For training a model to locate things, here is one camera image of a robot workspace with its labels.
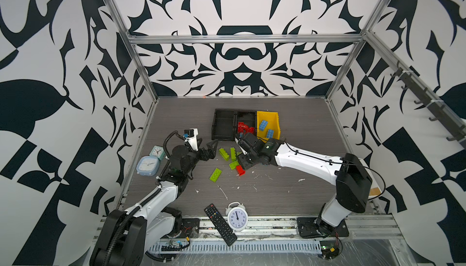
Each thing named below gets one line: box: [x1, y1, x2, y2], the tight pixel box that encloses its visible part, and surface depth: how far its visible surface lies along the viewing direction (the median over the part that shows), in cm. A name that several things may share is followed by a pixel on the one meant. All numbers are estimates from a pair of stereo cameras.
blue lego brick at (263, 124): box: [259, 120, 269, 132], surface depth 107 cm
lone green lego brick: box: [208, 167, 223, 183], surface depth 90 cm
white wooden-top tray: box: [367, 186, 382, 200], surface depth 81 cm
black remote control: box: [203, 203, 238, 247], surface depth 75 cm
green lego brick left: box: [219, 147, 230, 161], surface depth 95 cm
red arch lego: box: [237, 121, 256, 135], surface depth 106 cm
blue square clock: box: [135, 156, 160, 177], surface depth 89 cm
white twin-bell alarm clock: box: [225, 201, 249, 233], surface depth 76 cm
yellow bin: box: [256, 110, 281, 144], surface depth 104 cm
